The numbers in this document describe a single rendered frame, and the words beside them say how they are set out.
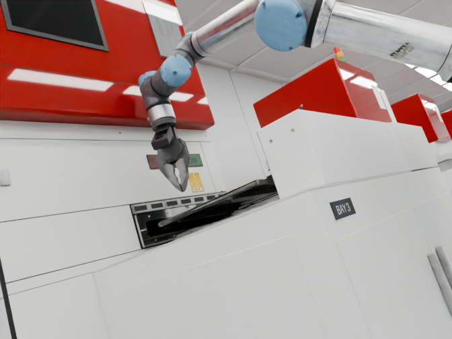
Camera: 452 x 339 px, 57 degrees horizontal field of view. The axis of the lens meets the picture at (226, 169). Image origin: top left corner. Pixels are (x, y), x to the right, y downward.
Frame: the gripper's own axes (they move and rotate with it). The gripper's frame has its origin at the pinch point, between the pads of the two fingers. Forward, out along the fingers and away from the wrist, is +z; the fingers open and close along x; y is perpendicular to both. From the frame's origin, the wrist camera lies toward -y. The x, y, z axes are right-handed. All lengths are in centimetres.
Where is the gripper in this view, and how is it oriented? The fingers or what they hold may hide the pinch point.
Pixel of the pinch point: (181, 187)
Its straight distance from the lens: 115.3
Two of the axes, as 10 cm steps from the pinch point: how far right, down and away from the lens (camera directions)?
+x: -9.4, 3.3, 1.2
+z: 3.1, 9.3, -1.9
